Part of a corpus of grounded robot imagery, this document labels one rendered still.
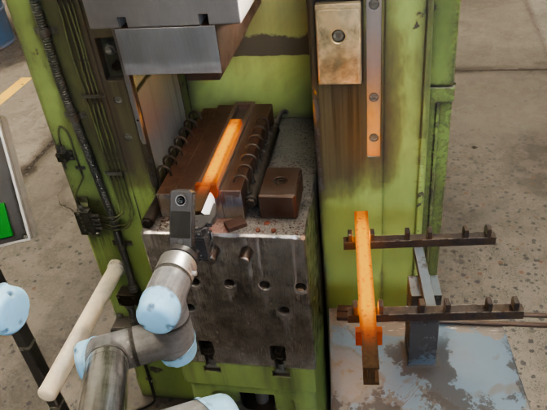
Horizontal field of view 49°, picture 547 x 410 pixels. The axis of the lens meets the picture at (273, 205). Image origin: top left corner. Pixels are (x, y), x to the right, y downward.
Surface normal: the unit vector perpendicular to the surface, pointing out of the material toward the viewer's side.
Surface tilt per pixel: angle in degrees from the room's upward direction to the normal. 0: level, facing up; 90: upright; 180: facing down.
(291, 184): 0
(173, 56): 90
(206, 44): 90
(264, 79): 90
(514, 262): 0
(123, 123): 90
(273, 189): 0
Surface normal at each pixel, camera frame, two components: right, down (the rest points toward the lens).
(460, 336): -0.10, -0.80
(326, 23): -0.16, 0.59
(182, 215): -0.14, 0.07
